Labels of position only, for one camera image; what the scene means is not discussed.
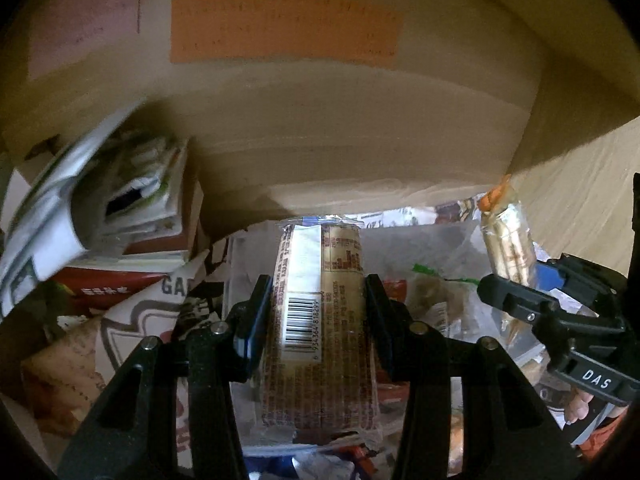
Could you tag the newspaper print cloth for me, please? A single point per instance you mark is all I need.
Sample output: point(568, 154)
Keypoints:
point(135, 319)

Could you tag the person's hand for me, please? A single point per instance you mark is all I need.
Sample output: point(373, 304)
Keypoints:
point(578, 407)

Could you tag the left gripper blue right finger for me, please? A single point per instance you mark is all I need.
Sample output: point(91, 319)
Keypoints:
point(549, 277)

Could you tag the pink sticky note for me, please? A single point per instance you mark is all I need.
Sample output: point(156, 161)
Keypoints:
point(64, 32)

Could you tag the clear plastic storage bin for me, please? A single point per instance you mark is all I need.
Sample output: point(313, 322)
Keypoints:
point(320, 382)

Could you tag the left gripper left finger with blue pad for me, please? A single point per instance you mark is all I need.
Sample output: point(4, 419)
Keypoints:
point(131, 433)

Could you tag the stack of books and papers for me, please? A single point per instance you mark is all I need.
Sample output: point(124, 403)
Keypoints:
point(114, 211)

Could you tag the brown cracker pack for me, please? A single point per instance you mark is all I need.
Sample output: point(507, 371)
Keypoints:
point(318, 376)

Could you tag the orange sticky note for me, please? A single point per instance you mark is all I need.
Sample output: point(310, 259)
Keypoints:
point(352, 31)

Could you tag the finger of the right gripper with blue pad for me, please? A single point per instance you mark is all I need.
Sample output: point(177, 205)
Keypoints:
point(508, 433)

